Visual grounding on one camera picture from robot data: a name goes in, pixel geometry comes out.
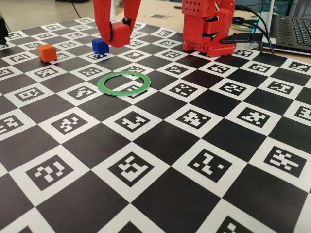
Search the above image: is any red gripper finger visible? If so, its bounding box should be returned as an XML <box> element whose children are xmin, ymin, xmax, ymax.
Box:
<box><xmin>93</xmin><ymin>0</ymin><xmax>115</xmax><ymax>47</ymax></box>
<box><xmin>122</xmin><ymin>0</ymin><xmax>142</xmax><ymax>37</ymax></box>

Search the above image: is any red cube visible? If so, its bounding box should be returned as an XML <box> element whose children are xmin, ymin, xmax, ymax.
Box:
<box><xmin>110</xmin><ymin>22</ymin><xmax>132</xmax><ymax>48</ymax></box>

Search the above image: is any blue cube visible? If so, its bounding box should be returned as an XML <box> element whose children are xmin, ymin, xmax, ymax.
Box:
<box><xmin>91</xmin><ymin>38</ymin><xmax>110</xmax><ymax>55</ymax></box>

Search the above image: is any orange cube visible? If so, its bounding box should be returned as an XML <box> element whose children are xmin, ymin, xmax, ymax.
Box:
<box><xmin>36</xmin><ymin>44</ymin><xmax>58</xmax><ymax>63</ymax></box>

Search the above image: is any printed marker paper strip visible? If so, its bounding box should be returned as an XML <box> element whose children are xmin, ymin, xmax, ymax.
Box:
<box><xmin>144</xmin><ymin>13</ymin><xmax>172</xmax><ymax>20</ymax></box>

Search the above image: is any black device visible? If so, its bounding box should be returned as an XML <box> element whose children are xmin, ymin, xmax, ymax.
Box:
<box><xmin>0</xmin><ymin>15</ymin><xmax>9</xmax><ymax>46</ymax></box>

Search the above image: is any black white marker checkerboard mat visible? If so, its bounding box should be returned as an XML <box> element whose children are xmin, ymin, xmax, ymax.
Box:
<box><xmin>0</xmin><ymin>17</ymin><xmax>311</xmax><ymax>233</ymax></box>

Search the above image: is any grey laptop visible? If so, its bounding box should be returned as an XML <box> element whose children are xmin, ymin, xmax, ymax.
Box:
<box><xmin>263</xmin><ymin>0</ymin><xmax>311</xmax><ymax>54</ymax></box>

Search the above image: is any green flat ring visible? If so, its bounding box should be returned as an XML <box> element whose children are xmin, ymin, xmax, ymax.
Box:
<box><xmin>97</xmin><ymin>71</ymin><xmax>152</xmax><ymax>97</ymax></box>

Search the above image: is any black plugged cable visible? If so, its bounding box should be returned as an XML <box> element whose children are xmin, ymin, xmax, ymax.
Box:
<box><xmin>234</xmin><ymin>4</ymin><xmax>276</xmax><ymax>55</ymax></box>
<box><xmin>232</xmin><ymin>17</ymin><xmax>273</xmax><ymax>49</ymax></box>

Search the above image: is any black clamp handle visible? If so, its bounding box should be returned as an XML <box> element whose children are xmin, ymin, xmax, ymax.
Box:
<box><xmin>220</xmin><ymin>33</ymin><xmax>263</xmax><ymax>45</ymax></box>

